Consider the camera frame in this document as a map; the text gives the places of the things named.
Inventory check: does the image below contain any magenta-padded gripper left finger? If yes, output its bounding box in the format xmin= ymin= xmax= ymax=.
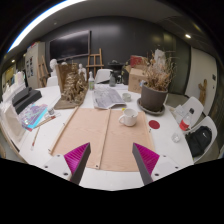
xmin=42 ymin=142 xmax=92 ymax=186

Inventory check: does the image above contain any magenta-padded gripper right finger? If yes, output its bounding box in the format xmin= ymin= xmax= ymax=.
xmin=132 ymin=142 xmax=183 ymax=186

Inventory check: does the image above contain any clear drink bottle red label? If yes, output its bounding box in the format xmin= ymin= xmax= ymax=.
xmin=179 ymin=107 xmax=195 ymax=132

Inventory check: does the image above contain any light wooden drawing board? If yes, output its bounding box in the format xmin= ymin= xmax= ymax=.
xmin=49 ymin=106 xmax=156 ymax=173

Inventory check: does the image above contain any white ceramic mug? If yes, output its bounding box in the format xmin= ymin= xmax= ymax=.
xmin=118 ymin=107 xmax=139 ymax=128

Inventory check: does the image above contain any black backpack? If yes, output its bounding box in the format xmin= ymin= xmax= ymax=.
xmin=185 ymin=125 xmax=213 ymax=158

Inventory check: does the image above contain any colourful printed book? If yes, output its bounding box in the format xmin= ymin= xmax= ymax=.
xmin=18 ymin=103 xmax=49 ymax=131

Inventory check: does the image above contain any dried plant in grey pot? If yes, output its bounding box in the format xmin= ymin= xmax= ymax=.
xmin=136 ymin=49 xmax=178 ymax=117

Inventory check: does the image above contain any small white round cup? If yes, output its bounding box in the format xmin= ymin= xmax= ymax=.
xmin=121 ymin=92 xmax=132 ymax=103

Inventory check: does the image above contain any open printed magazine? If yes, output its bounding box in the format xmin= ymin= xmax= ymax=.
xmin=92 ymin=85 xmax=127 ymax=110

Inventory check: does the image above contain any white plastic chair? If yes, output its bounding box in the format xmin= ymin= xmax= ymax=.
xmin=183 ymin=115 xmax=218 ymax=164
xmin=94 ymin=68 xmax=114 ymax=84
xmin=173 ymin=96 xmax=205 ymax=126

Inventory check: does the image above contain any black flat box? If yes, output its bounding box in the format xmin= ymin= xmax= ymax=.
xmin=11 ymin=87 xmax=43 ymax=115

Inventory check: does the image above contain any green-tinted spray bottle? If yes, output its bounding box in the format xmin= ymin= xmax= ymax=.
xmin=87 ymin=70 xmax=96 ymax=91

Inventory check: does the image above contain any brown cardboard box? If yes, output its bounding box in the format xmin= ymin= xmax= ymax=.
xmin=127 ymin=67 xmax=149 ymax=94

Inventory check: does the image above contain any dark grey spray bottle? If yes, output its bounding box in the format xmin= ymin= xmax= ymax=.
xmin=108 ymin=71 xmax=117 ymax=88

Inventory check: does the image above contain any wooden jointed figure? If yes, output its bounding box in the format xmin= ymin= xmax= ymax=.
xmin=198 ymin=78 xmax=208 ymax=106

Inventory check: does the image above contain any small white plaster figure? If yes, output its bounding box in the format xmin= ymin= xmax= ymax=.
xmin=78 ymin=63 xmax=88 ymax=83

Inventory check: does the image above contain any white plaster bust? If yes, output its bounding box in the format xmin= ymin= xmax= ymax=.
xmin=49 ymin=58 xmax=59 ymax=78

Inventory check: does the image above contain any wooden easel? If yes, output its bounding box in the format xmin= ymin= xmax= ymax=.
xmin=86 ymin=48 xmax=105 ymax=79

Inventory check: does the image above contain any red box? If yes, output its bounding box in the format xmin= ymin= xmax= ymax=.
xmin=129 ymin=54 xmax=148 ymax=69

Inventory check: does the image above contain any white cabinet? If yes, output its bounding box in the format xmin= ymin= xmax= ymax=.
xmin=24 ymin=41 xmax=46 ymax=89

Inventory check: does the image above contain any long ceiling light strip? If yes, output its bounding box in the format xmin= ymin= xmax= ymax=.
xmin=7 ymin=0 xmax=88 ymax=54

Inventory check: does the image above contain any large black wall screen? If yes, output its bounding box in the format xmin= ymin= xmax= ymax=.
xmin=49 ymin=30 xmax=92 ymax=62

